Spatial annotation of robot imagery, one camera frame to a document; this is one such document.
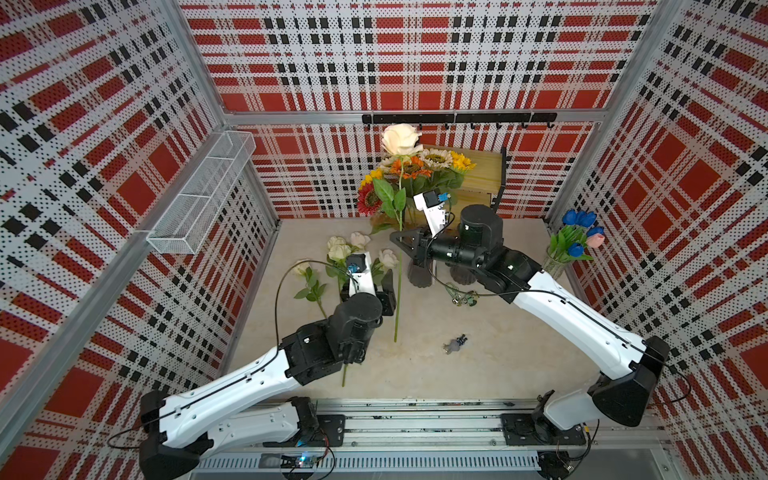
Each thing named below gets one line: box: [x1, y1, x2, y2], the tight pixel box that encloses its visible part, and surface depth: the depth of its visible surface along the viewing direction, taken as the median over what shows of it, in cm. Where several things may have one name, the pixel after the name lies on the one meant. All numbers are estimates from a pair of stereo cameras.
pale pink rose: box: [350, 231, 371, 246], surface depth 112 cm
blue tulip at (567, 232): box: [557, 209, 577, 255], surface depth 85 cm
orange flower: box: [390, 156, 433, 180], surface depth 75 cm
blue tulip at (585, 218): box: [575, 210, 597, 227], surface depth 80 cm
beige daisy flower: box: [420, 148, 454, 168], surface depth 76 cm
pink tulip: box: [586, 233, 605, 248], surface depth 76 cm
